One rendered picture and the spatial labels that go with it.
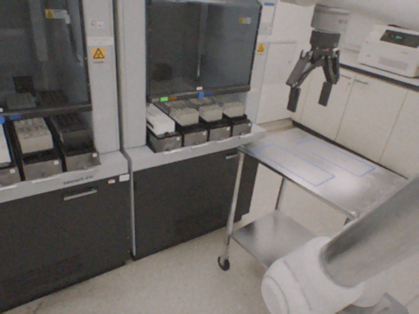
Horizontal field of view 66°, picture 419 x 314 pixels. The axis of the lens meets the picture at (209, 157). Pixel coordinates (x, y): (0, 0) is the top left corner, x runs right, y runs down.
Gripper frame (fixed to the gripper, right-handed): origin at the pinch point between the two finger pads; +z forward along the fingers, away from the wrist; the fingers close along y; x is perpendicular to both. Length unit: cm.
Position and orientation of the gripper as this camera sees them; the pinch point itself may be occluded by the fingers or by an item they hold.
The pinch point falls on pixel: (307, 104)
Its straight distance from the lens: 99.4
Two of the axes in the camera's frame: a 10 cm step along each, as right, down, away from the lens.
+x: -5.5, -4.5, 7.0
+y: 8.3, -2.0, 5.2
